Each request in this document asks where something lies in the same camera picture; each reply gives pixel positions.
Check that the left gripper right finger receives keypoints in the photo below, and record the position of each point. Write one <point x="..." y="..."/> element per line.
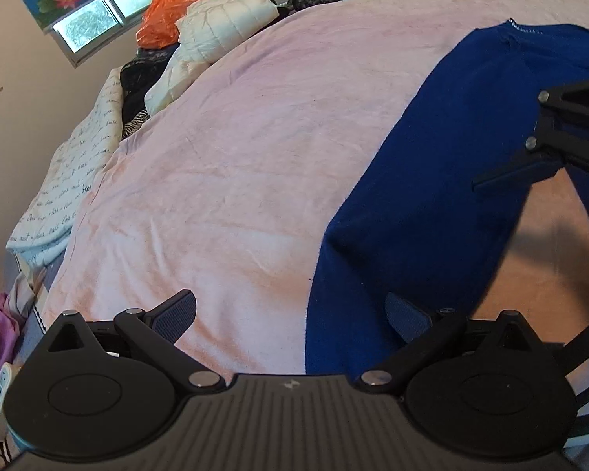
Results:
<point x="420" y="331"/>

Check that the orange plastic bag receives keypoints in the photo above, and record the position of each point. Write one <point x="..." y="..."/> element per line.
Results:
<point x="158" y="26"/>

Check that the blue knit sweater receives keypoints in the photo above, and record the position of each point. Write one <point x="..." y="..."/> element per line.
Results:
<point x="413" y="226"/>

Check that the window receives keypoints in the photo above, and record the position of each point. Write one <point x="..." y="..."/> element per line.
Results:
<point x="89" y="29"/>

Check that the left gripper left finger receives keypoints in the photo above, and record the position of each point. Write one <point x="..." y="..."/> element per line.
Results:
<point x="153" y="335"/>

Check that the white quilted jacket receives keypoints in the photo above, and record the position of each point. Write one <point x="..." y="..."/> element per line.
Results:
<point x="209" y="30"/>

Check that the pink bed blanket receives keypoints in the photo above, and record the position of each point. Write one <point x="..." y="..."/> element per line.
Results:
<point x="227" y="192"/>

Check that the white script print quilt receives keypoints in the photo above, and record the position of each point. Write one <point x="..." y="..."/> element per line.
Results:
<point x="43" y="231"/>

